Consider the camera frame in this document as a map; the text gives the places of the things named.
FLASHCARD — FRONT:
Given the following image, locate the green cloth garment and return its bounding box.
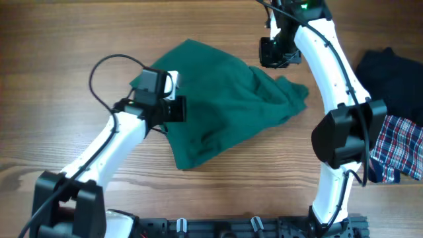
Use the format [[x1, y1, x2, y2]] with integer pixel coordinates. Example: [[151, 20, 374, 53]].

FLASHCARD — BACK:
[[152, 39, 309, 170]]

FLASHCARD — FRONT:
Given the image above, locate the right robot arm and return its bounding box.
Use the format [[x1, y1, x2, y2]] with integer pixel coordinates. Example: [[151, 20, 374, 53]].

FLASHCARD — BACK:
[[250, 1, 387, 237]]

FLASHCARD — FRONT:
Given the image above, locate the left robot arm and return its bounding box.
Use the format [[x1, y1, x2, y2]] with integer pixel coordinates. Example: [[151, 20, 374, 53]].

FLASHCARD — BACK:
[[28, 67, 186, 237]]

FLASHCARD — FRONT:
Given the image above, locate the black cloth garment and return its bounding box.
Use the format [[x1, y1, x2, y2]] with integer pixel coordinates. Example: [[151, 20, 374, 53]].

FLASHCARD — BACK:
[[355, 48, 422, 126]]

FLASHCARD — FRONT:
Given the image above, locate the navy blue cloth garment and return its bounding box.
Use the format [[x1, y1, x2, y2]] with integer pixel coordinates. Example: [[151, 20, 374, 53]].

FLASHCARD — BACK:
[[368, 158, 401, 184]]

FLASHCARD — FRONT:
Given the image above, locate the red plaid cloth garment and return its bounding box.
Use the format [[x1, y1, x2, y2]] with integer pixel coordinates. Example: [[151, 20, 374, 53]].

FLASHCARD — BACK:
[[370, 116, 422, 180]]

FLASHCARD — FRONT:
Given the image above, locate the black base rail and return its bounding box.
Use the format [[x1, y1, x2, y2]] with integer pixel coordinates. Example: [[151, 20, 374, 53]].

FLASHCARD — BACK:
[[131, 216, 370, 238]]

